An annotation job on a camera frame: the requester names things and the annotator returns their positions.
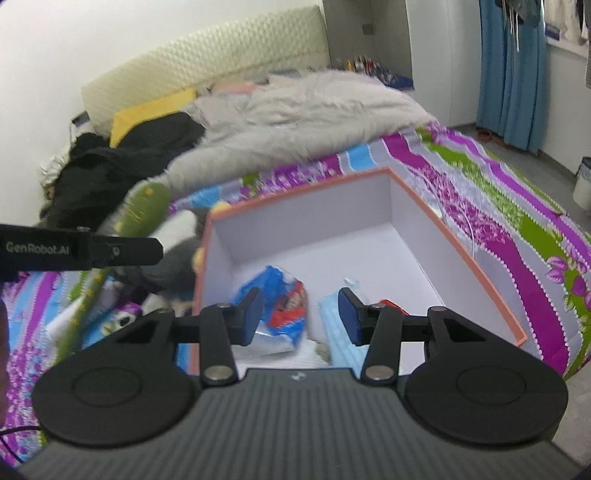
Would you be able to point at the olive green tube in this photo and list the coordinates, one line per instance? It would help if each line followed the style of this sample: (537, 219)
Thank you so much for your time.
(85, 314)

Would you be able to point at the grey duvet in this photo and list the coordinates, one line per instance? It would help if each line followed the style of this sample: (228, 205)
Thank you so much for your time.
(300, 124)

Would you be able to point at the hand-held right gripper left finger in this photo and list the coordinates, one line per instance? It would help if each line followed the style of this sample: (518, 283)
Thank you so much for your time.
(253, 318)

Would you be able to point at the small white scrap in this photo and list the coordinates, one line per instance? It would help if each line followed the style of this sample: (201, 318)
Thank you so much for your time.
(351, 281)

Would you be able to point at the black clothes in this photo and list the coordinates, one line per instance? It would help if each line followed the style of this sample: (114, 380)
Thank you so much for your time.
(115, 166)

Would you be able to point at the pair of slippers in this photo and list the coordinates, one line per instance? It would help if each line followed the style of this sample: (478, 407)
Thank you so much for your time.
(491, 137)

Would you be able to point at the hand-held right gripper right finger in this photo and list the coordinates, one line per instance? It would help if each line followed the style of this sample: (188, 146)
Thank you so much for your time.
(348, 318)

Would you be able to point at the pink cardboard box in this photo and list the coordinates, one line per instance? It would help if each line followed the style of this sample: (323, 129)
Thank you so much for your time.
(323, 240)

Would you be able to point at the blue face mask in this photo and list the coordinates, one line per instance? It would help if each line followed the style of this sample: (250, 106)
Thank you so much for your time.
(334, 332)

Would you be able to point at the green plush bat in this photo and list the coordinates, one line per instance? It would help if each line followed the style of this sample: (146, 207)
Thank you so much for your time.
(143, 207)

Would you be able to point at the white trash bin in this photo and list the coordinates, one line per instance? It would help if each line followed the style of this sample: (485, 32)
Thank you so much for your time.
(583, 182)

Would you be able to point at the yellow pillow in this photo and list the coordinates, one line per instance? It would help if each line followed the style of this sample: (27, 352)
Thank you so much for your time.
(147, 108)

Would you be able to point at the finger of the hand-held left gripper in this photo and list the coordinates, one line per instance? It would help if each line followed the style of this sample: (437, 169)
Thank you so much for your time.
(134, 251)

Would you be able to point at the grey penguin plush toy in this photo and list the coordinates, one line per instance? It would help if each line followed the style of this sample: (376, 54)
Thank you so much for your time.
(175, 263)

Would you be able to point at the floral striped bed sheet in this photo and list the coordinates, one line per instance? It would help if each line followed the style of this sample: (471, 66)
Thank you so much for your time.
(485, 207)

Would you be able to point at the blue curtain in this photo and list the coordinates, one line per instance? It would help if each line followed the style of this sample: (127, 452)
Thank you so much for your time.
(508, 83)

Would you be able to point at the cream padded headboard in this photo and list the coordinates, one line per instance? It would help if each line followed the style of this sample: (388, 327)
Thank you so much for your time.
(207, 50)

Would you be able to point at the blue snack packet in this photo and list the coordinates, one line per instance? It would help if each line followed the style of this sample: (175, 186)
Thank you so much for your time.
(281, 309)

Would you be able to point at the red foil packet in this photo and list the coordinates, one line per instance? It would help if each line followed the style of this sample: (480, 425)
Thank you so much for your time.
(392, 305)

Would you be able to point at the wall socket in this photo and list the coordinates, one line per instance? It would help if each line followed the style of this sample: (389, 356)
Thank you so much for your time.
(369, 29)

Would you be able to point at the hanging clothes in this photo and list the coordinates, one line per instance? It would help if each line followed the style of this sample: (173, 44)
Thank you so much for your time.
(521, 18)

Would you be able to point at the row of small bottles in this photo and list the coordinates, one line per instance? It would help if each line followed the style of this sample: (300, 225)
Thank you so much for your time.
(374, 69)

